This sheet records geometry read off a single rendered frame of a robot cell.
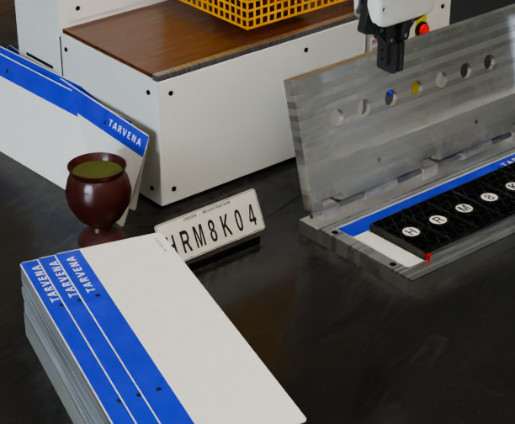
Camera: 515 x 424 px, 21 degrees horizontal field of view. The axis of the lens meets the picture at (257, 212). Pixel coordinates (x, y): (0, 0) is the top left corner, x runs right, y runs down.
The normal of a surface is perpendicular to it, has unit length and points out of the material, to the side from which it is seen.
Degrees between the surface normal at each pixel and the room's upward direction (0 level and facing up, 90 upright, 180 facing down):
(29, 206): 0
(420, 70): 75
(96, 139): 69
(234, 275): 0
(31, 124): 63
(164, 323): 0
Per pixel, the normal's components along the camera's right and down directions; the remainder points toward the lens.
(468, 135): 0.62, 0.13
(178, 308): 0.00, -0.88
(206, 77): 0.64, 0.36
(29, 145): -0.66, -0.11
